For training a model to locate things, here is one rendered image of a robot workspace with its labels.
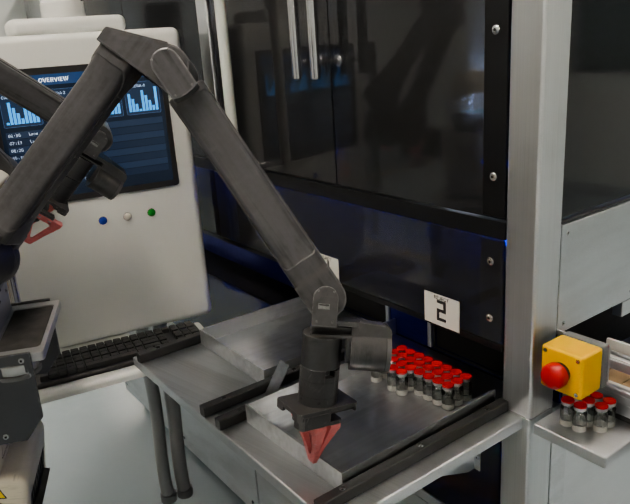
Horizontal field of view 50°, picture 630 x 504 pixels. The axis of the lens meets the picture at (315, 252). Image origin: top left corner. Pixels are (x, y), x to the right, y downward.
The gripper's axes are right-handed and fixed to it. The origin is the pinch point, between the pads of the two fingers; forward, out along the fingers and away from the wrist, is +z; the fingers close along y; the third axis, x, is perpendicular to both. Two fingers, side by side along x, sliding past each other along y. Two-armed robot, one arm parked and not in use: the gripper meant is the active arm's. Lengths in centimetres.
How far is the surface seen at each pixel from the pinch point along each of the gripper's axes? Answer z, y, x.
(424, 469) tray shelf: 1.2, 14.2, -9.1
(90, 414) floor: 90, 24, 200
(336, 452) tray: 2.3, 6.3, 2.5
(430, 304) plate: -16.4, 32.3, 11.7
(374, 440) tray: 1.2, 12.9, 1.3
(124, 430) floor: 88, 31, 178
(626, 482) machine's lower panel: 21, 74, -8
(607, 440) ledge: -3.2, 40.8, -21.3
